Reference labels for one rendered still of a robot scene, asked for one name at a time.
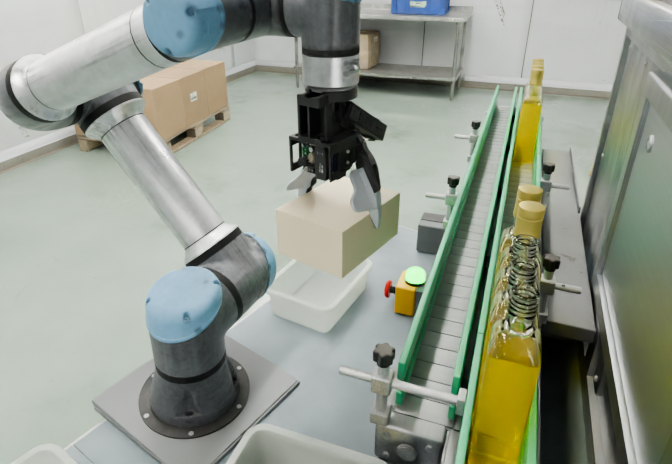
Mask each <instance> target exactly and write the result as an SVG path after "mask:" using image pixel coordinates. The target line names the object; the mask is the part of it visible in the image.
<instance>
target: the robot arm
mask: <svg viewBox="0 0 672 464"><path fill-rule="evenodd" d="M361 1H362V0H145V2H144V3H143V4H142V5H140V6H138V7H136V8H134V9H132V10H130V11H129V12H127V13H125V14H123V15H121V16H119V17H117V18H115V19H113V20H111V21H109V22H107V23H105V24H103V25H102V26H100V27H98V28H96V29H94V30H92V31H90V32H88V33H86V34H84V35H82V36H80V37H78V38H77V39H75V40H73V41H71V42H69V43H67V44H65V45H63V46H61V47H59V48H57V49H55V50H53V51H52V52H50V53H46V54H30V55H27V56H24V57H22V58H20V59H18V60H16V61H14V62H12V63H10V64H8V65H6V66H5V67H4V68H3V69H2V70H1V71H0V110H1V111H2V112H3V114H4V115H5V116H6V117H7V118H8V119H10V120H11V121H12V122H14V123H15V124H17V125H19V126H21V127H24V128H26V129H30V130H36V131H51V130H57V129H61V128H64V127H68V126H71V125H74V124H77V125H78V126H79V127H80V129H81V130H82V131H83V133H84V134H85V135H86V136H87V137H88V138H92V139H98V140H100V141H102V142H103V144H104V145H105V146H106V148H107V149H108V150H109V151H110V153H111V154H112V155H113V157H114V158H115V159H116V161H117V162H118V163H119V165H120V166H121V167H122V168H123V170H124V171H125V172H126V174H127V175H128V176H129V178H130V179H131V180H132V182H133V183H134V184H135V185H136V187H137V188H138V189H139V191H140V192H141V193H142V195H143V196H144V197H145V199H146V200H147V201H148V202H149V204H150V205H151V206H152V208H153V209H154V210H155V212H156V213H157V214H158V215H159V217H160V218H161V219H162V221H163V222H164V223H165V225H166V226H167V227H168V229H169V230H170V231H171V232H172V234H173V235H174V236H175V238H176V239H177V240H178V242H179V243H180V244H181V246H182V247H183V248H184V249H185V259H184V264H185V265H186V267H183V268H182V269H181V270H180V271H177V270H173V271H171V272H169V273H167V274H165V275H163V276H162V277H161V278H159V279H158V280H157V281H156V282H155V283H154V284H153V285H152V287H151V288H150V290H149V292H148V294H147V296H146V301H145V310H146V312H145V321H146V326H147V329H148V331H149V336H150V341H151V347H152V352H153V358H154V363H155V371H154V375H153V379H152V381H151V385H150V389H149V398H150V403H151V408H152V411H153V413H154V414H155V415H156V417H157V418H158V419H160V420H161V421H162V422H164V423H166V424H168V425H171V426H175V427H182V428H190V427H197V426H202V425H205V424H208V423H210V422H212V421H214V420H216V419H218V418H219V417H221V416H222V415H223V414H225V413H226V412H227V411H228V410H229V409H230V408H231V406H232V405H233V404H234V402H235V400H236V398H237V395H238V392H239V382H238V374H237V371H236V369H235V367H234V365H233V364H232V362H231V360H230V358H229V357H228V355H227V353H226V347H225V334H226V332H227V331H228V330H229V329H230V328H231V327H232V326H233V325H234V324H235V323H236V322H237V321H238V320H239V319H240V318H241V317H242V316H243V315H244V314H245V313H246V312H247V311H248V310H249V309H250V308H251V306H252V305H253V304H254V303H255V302H256V301H257V300H259V299H260V298H262V297H263V296H264V295H265V293H266V292H267V290H268V288H269V287H270V286H271V285H272V283H273V282H274V280H275V277H276V270H277V264H276V259H275V256H274V253H273V251H272V249H271V248H270V246H269V245H268V244H267V242H266V241H265V240H264V239H262V238H261V237H260V236H255V234H254V233H249V232H245V233H243V232H242V231H241V229H240V228H239V227H238V225H235V224H230V223H226V222H224V221H223V219H222V218H221V217H220V215H219V214H218V213H217V211H216V210H215V209H214V207H213V206H212V205H211V203H210V202H209V201H208V199H207V198H206V197H205V195H204V194H203V193H202V191H201V190H200V188H199V187H198V186H197V184H196V183H195V182H194V180H193V179H192V178H191V176H190V175H189V174H188V172H187V171H186V170H185V168H184V167H183V166H182V164H181V163H180V162H179V160H178V159H177V158H176V156H175V155H174V154H173V152H172V151H171V150H170V148H169V147H168V146H167V144H166V143H165V142H164V140H163V139H162V138H161V136H160V135H159V134H158V132H157V131H156V130H155V128H154V127H153V125H152V124H151V123H150V121H149V120H148V119H147V117H146V116H145V115H144V108H145V100H144V99H143V97H142V93H143V82H141V81H140V79H143V78H145V77H147V76H150V75H152V74H155V73H157V72H159V71H162V70H164V69H167V68H169V67H172V66H174V65H176V64H179V63H181V62H184V61H187V60H190V59H192V58H195V57H197V56H200V55H202V54H205V53H207V52H210V51H213V50H215V49H219V48H222V47H225V46H229V45H233V44H237V43H240V42H244V41H248V40H251V39H255V38H259V37H262V36H280V37H295V38H296V37H301V45H302V81H303V83H304V84H305V92H302V93H299V94H297V114H298V132H297V133H294V134H292V135H290V136H289V151H290V171H294V170H296V169H298V168H300V167H302V166H303V168H302V170H301V172H300V174H299V175H297V176H296V177H295V178H294V179H292V180H291V181H290V182H289V183H288V185H287V187H286V189H287V191H290V190H295V189H298V197H299V196H301V195H303V194H305V193H308V192H310V191H311V190H312V188H313V186H314V185H315V184H316V183H317V179H319V180H323V181H327V180H328V179H329V182H330V183H331V182H333V181H335V180H339V179H341V178H343V177H345V176H346V171H348V170H349V169H351V167H352V166H353V164H354V163H355V162H356V163H355V166H356V169H353V170H351V171H350V173H349V178H350V181H351V183H352V186H353V190H354V191H353V194H352V196H351V199H350V204H351V207H352V209H353V210H354V211H355V212H357V213H360V212H365V211H369V213H370V218H371V220H372V223H373V225H374V227H375V229H376V228H378V227H379V226H380V221H381V192H380V190H381V184H380V176H379V170H378V165H377V162H376V160H375V158H374V156H373V154H372V153H371V151H370V150H369V149H368V147H367V143H366V142H363V141H365V140H367V141H375V140H380V141H383V139H384V136H385V132H386V129H387V125H386V124H384V123H383V122H381V121H380V120H379V119H378V118H376V117H374V116H372V115H371V114H370V113H368V112H367V111H365V110H364V109H362V108H361V107H359V106H358V105H356V104H355V103H353V102H352V101H349V100H353V99H355V98H357V96H358V85H357V84H358V83H359V69H360V65H359V59H360V53H359V52H360V11H361ZM297 143H298V146H299V158H298V160H297V161H295V162H293V145H295V144H297ZM301 143H302V144H303V147H302V144H301ZM302 155H303V157H302Z"/></svg>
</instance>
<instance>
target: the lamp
mask: <svg viewBox="0 0 672 464"><path fill-rule="evenodd" d="M425 276H426V274H425V272H424V270H423V269H422V268H420V267H410V268H408V269H407V271H406V273H405V283H406V284H407V285H409V286H412V287H420V286H423V285H424V284H425V281H426V278H425Z"/></svg>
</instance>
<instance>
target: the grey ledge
mask: <svg viewBox="0 0 672 464"><path fill-rule="evenodd" d="M544 162H551V163H555V170H554V172H552V174H551V177H550V179H552V183H556V184H564V185H570V189H569V190H564V189H557V188H551V191H550V192H547V196H546V201H545V203H546V212H545V214H544V219H543V224H542V229H541V256H542V261H543V256H544V254H551V253H553V254H555V255H557V256H560V258H561V259H560V261H561V263H560V267H559V269H556V271H555V272H554V276H555V277H556V283H561V284H567V285H572V286H578V287H581V288H582V291H581V294H576V293H571V292H566V291H560V290H554V294H553V295H549V297H548V301H547V305H546V307H547V308H548V317H547V321H546V324H541V334H542V336H544V337H548V338H553V339H557V340H562V341H567V342H571V343H576V342H577V341H582V342H587V343H593V340H594V336H595V333H596V328H595V321H594V313H593V306H592V299H591V292H590V285H589V278H588V270H587V263H586V256H585V249H584V242H583V235H582V228H581V220H580V211H581V202H580V196H579V189H578V182H577V176H576V169H575V162H574V156H573V149H572V147H570V151H569V152H566V151H557V150H548V149H543V150H542V178H543V176H544V171H543V163H544Z"/></svg>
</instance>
